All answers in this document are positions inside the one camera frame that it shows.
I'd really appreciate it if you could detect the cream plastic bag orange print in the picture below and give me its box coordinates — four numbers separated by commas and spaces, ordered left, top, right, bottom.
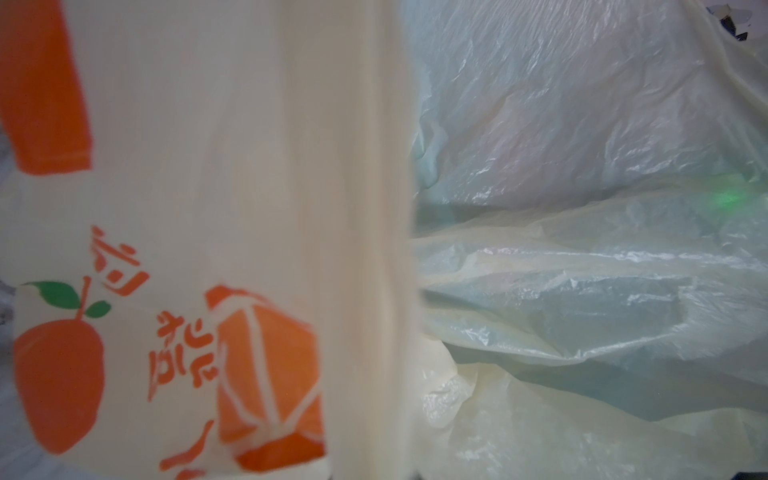
1, 1, 767, 479

